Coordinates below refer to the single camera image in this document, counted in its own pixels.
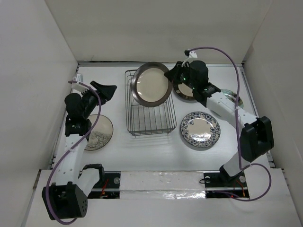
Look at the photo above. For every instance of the grey wire dish rack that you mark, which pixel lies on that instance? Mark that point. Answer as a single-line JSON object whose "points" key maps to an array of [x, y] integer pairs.
{"points": [[144, 121]]}

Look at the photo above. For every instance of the black striped rim plate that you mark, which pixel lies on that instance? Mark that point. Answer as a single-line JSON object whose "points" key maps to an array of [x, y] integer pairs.
{"points": [[184, 92]]}

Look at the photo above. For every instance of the blue floral pattern plate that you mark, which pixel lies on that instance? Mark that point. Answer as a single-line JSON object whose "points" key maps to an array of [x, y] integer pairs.
{"points": [[200, 129]]}

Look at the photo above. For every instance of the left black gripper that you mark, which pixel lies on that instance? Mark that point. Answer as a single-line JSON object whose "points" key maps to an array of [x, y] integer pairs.
{"points": [[105, 92]]}

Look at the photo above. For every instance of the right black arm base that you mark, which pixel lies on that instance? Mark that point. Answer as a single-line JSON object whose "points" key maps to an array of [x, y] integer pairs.
{"points": [[211, 179]]}

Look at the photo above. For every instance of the tree pattern cream plate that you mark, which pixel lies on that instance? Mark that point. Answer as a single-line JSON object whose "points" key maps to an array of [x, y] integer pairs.
{"points": [[100, 135]]}

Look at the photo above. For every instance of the metal rail bar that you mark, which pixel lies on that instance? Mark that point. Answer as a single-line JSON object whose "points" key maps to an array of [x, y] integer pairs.
{"points": [[145, 190]]}

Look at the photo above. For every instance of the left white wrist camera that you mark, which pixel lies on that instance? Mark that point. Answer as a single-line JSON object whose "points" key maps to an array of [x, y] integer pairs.
{"points": [[79, 81]]}

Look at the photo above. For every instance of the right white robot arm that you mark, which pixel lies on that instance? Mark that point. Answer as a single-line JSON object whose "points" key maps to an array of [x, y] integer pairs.
{"points": [[254, 134]]}

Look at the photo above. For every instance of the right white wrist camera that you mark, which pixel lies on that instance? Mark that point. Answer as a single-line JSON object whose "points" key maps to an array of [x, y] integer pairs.
{"points": [[190, 54]]}

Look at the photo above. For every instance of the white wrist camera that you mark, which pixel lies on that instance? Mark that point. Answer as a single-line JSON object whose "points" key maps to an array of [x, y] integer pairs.
{"points": [[79, 81], [190, 54]]}

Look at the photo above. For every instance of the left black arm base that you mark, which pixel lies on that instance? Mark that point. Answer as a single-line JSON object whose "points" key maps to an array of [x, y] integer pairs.
{"points": [[111, 180]]}

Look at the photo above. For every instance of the brown rimmed cream plate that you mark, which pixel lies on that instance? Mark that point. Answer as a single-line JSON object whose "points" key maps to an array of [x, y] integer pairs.
{"points": [[149, 86]]}

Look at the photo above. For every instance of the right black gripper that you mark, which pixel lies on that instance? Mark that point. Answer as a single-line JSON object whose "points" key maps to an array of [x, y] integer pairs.
{"points": [[172, 74]]}

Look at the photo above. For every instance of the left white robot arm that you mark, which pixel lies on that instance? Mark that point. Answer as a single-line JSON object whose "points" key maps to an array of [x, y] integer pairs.
{"points": [[69, 184]]}

